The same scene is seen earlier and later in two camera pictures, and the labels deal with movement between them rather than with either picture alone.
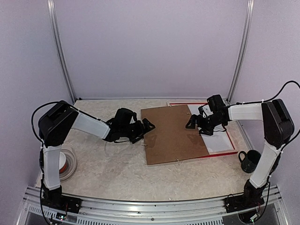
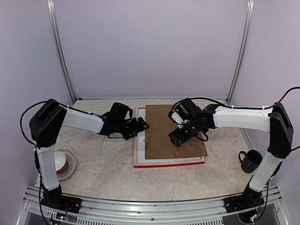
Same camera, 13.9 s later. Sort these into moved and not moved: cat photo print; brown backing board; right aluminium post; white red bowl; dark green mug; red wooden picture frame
Moved: red wooden picture frame; cat photo print
Not moved: brown backing board; dark green mug; white red bowl; right aluminium post
